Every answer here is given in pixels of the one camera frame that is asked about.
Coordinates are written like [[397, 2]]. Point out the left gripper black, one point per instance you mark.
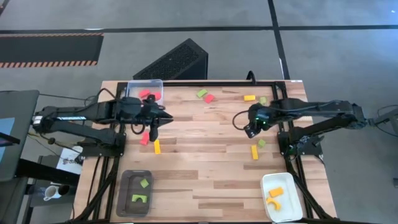
[[152, 113]]

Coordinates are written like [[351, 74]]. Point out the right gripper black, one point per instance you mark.
[[253, 130]]

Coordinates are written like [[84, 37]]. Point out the yellow rectangular block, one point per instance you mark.
[[249, 98], [275, 192], [254, 152], [157, 146]]

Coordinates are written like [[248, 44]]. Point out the green rectangular block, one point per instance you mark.
[[202, 93]]

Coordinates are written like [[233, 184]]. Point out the yellow arch block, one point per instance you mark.
[[275, 202]]

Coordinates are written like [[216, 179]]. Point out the green arch block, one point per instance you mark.
[[139, 196]]

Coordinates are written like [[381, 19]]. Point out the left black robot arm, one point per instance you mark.
[[93, 112]]

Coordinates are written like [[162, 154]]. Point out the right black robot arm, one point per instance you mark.
[[311, 107]]

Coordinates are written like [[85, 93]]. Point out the clear plastic bin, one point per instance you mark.
[[133, 87]]

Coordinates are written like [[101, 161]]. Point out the black perforated computer case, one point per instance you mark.
[[174, 62]]

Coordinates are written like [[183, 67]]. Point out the white plastic bin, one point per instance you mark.
[[289, 186]]

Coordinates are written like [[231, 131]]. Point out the dark grey plastic tray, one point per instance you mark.
[[124, 202]]

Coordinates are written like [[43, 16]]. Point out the white printed paper sheet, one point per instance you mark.
[[70, 161]]

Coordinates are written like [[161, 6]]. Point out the dark cup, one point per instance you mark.
[[64, 189]]

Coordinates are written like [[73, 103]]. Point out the black side table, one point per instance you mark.
[[46, 172]]

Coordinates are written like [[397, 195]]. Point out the white mug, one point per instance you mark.
[[51, 193]]

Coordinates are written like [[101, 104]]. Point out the black hazard-striped floor mat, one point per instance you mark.
[[49, 48]]

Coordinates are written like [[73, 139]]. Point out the dark grey monitor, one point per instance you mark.
[[18, 105]]

